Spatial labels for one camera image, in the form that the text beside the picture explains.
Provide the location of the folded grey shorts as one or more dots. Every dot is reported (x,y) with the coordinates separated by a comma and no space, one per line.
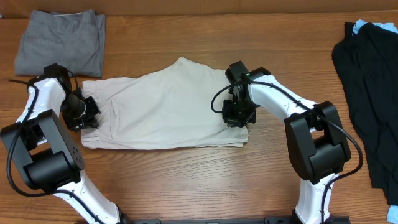
(74,41)

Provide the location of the light blue garment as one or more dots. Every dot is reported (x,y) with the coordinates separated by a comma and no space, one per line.
(392,212)

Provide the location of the beige khaki shorts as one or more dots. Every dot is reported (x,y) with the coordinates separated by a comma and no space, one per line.
(171,108)

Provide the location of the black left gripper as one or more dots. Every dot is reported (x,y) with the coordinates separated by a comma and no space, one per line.
(77,125)

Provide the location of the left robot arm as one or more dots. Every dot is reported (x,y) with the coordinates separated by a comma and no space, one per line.
(43,159)

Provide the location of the black garment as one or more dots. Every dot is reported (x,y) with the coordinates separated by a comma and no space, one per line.
(366,64)

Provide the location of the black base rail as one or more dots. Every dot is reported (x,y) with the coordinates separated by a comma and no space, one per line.
(211,221)

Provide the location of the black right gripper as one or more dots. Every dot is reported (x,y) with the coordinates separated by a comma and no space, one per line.
(236,115)

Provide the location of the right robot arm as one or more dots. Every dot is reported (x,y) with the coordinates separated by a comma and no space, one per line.
(317,148)

